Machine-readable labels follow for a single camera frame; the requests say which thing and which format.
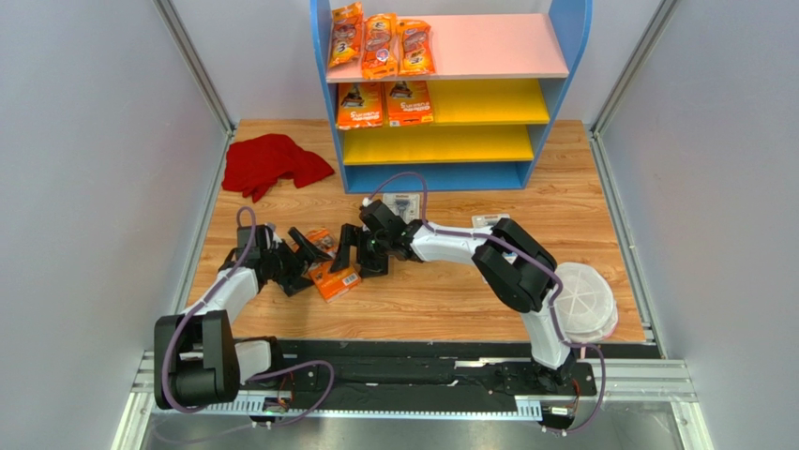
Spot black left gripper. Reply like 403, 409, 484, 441
263, 228, 332, 296

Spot orange razor cartridge box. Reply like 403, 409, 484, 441
307, 228, 362, 303

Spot clear blue razor blister pack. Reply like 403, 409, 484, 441
472, 213, 517, 263
382, 193, 421, 223

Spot orange Gillette Fusion5 box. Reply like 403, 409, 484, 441
384, 81, 434, 128
336, 82, 384, 130

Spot orange BIC razor bag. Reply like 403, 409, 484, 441
398, 19, 436, 77
361, 13, 399, 80
328, 1, 364, 68

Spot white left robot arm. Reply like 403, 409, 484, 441
154, 225, 331, 413

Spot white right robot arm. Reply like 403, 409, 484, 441
330, 201, 576, 392

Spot blue shelf unit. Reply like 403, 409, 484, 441
331, 1, 594, 194

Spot red cloth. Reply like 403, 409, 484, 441
221, 133, 335, 203

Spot white round plastic lid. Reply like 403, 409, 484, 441
555, 262, 619, 343

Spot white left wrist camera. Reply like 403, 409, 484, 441
256, 223, 282, 251

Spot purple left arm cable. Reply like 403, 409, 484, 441
160, 206, 335, 428

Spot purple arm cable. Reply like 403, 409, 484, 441
368, 171, 607, 436
160, 206, 335, 428

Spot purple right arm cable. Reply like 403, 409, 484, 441
368, 171, 607, 436

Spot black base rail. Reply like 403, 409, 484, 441
236, 337, 600, 421

